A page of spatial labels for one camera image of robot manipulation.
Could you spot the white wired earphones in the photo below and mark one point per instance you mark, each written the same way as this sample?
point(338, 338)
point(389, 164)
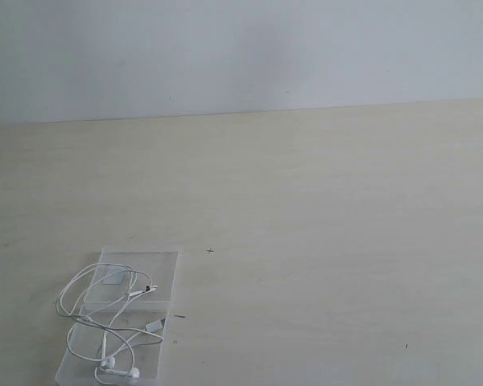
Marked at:
point(116, 350)

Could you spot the clear plastic storage case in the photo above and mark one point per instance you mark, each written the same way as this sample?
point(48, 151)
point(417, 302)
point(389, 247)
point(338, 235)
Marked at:
point(161, 264)

